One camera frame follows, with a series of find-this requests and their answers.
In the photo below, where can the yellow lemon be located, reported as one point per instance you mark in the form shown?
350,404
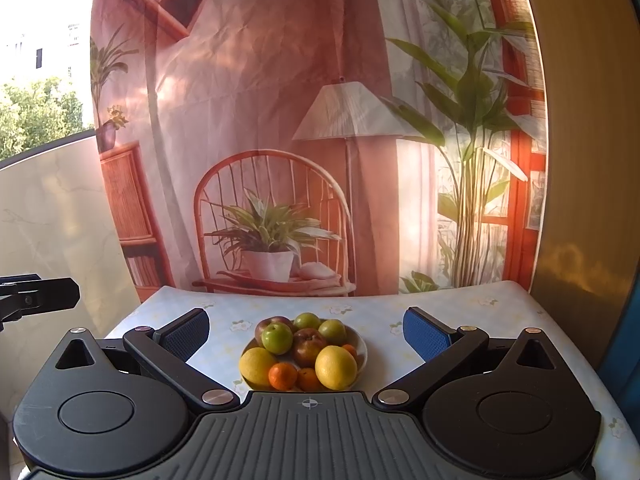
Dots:
256,366

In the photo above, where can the printed room scene backdrop cloth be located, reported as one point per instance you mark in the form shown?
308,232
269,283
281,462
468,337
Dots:
275,85

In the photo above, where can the large red apple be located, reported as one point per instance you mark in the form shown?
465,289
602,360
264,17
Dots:
308,349

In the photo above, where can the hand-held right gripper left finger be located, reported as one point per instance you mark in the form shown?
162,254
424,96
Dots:
187,335

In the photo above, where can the dark red apple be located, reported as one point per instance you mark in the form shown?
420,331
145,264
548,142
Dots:
267,326

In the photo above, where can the orange tangerine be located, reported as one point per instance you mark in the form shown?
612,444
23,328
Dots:
282,376
307,380
351,350

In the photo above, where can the yellowish green apple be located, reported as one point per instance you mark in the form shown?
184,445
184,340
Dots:
332,331

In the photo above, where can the beige marble panel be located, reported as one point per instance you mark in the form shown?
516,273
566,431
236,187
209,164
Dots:
50,220

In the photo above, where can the floral light blue tablecloth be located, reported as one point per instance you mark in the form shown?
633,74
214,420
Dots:
390,305

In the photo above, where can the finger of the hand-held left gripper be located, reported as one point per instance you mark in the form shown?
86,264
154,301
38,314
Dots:
20,278
45,295

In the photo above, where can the large yellow orange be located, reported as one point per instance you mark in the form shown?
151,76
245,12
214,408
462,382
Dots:
336,367

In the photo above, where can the green tree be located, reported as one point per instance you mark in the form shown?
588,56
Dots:
35,115

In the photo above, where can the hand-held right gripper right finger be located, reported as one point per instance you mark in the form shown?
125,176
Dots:
427,337

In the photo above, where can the brown wooden panel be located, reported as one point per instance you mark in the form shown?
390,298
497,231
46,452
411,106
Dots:
585,160

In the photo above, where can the beige round plate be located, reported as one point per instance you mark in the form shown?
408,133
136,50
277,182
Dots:
362,360

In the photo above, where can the white apartment building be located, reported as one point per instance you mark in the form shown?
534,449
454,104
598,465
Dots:
70,60

